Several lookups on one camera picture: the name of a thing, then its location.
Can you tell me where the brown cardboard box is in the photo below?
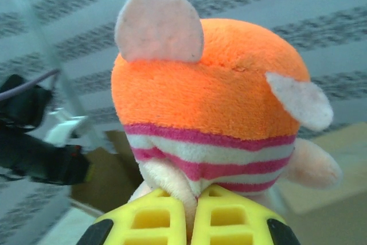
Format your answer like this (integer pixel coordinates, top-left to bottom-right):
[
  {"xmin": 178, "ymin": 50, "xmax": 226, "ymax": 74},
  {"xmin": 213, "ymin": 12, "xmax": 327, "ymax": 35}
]
[
  {"xmin": 275, "ymin": 122, "xmax": 367, "ymax": 245},
  {"xmin": 70, "ymin": 130, "xmax": 150, "ymax": 217}
]

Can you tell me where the plush toy with orange hat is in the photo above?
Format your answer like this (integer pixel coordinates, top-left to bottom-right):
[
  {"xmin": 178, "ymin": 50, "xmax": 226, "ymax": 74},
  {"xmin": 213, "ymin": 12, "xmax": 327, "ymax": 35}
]
[{"xmin": 111, "ymin": 0, "xmax": 344, "ymax": 203}]

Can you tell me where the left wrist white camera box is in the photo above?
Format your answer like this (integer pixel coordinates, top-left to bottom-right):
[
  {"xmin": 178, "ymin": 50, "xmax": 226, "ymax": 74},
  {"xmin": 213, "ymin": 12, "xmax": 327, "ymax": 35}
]
[{"xmin": 44, "ymin": 107, "xmax": 89, "ymax": 148}]

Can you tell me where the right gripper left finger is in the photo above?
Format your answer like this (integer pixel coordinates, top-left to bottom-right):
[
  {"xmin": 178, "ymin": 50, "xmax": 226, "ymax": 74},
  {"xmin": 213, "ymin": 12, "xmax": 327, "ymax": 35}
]
[{"xmin": 76, "ymin": 188, "xmax": 199, "ymax": 245}]

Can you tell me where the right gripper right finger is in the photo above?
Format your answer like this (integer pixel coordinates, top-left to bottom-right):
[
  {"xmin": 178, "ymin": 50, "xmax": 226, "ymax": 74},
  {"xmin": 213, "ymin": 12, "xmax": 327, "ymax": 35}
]
[{"xmin": 190, "ymin": 185, "xmax": 302, "ymax": 245}]

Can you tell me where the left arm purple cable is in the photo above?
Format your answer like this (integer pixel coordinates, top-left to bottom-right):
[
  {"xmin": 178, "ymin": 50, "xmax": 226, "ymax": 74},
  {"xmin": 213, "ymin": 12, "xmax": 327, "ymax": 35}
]
[{"xmin": 0, "ymin": 68, "xmax": 61, "ymax": 103}]

